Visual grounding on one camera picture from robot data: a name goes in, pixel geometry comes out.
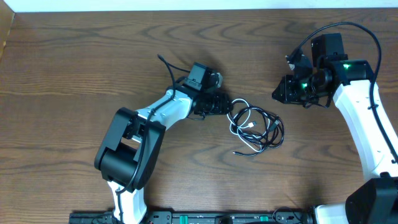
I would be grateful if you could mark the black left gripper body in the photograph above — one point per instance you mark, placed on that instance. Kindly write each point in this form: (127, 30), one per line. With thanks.
(219, 103)

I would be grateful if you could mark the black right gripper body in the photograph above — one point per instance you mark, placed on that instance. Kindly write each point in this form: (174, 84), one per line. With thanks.
(303, 91)

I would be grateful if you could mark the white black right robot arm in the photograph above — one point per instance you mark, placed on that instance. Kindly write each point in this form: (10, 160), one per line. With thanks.
(348, 84)

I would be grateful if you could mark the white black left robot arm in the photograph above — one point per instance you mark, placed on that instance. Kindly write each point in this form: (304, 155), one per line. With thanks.
(127, 156)

